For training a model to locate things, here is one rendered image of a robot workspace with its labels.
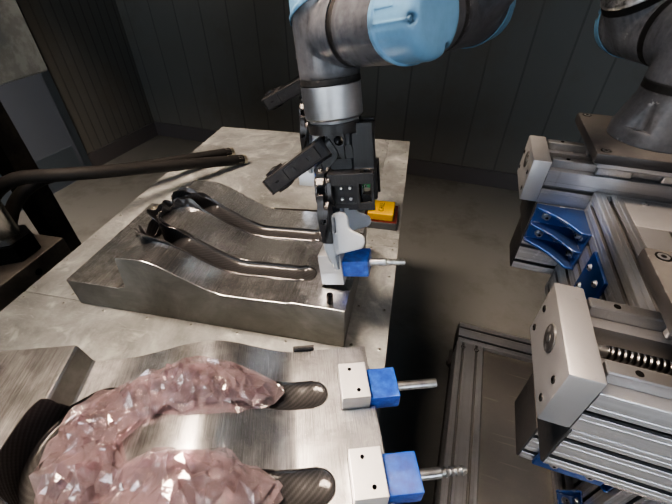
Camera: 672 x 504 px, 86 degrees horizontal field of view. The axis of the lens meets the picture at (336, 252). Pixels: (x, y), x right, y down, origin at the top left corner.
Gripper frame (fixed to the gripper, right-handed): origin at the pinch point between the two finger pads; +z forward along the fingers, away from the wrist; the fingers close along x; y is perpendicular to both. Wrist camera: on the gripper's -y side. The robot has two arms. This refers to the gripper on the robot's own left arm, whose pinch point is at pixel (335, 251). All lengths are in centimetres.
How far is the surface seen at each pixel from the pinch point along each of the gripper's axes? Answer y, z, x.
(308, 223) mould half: -9.0, 1.9, 14.4
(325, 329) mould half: -1.6, 10.8, -6.2
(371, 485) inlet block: 8.5, 11.1, -28.4
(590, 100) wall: 108, 17, 206
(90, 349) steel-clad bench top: -39.8, 10.5, -14.6
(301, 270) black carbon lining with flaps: -6.8, 4.4, 1.1
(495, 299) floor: 48, 88, 104
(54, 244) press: -70, 4, 9
